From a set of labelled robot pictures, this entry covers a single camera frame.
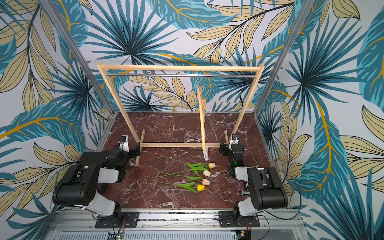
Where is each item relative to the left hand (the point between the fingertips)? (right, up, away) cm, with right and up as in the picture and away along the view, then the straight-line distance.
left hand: (131, 143), depth 92 cm
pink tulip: (+45, -20, -9) cm, 50 cm away
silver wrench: (+65, -26, -11) cm, 71 cm away
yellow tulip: (+42, -23, -11) cm, 49 cm away
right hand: (+62, +1, +1) cm, 62 cm away
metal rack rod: (+32, +44, +5) cm, 55 cm away
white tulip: (+39, -15, -2) cm, 42 cm away
